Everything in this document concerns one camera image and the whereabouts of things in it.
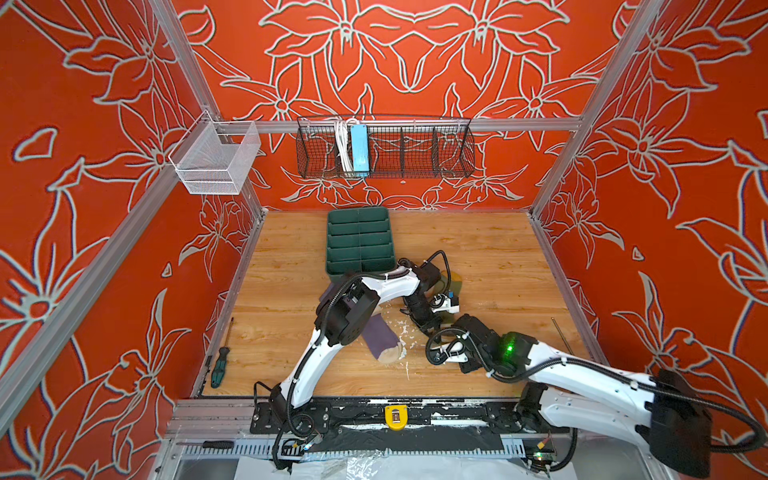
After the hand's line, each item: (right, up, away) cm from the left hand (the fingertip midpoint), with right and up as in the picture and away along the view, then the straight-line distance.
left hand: (438, 337), depth 86 cm
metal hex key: (+37, 0, +1) cm, 37 cm away
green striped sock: (+8, +15, +11) cm, 20 cm away
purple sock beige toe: (-16, -1, -1) cm, 16 cm away
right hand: (+4, +2, -4) cm, 6 cm away
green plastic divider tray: (-25, +28, +15) cm, 40 cm away
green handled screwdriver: (-61, -7, -7) cm, 62 cm away
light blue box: (-23, +57, +3) cm, 61 cm away
